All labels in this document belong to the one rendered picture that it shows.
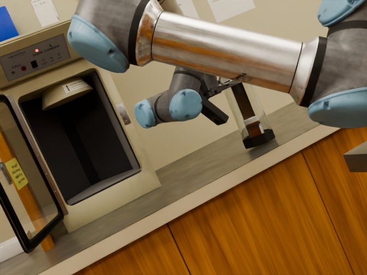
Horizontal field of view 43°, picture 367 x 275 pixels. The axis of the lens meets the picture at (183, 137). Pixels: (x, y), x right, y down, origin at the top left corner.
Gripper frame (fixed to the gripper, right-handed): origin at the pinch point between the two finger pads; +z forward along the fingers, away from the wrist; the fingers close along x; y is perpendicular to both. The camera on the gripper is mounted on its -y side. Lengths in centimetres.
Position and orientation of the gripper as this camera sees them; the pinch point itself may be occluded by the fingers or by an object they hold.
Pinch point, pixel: (236, 82)
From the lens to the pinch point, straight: 142.3
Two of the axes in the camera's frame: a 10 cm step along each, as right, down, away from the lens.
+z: 7.5, -3.8, 5.5
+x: -5.3, 1.7, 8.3
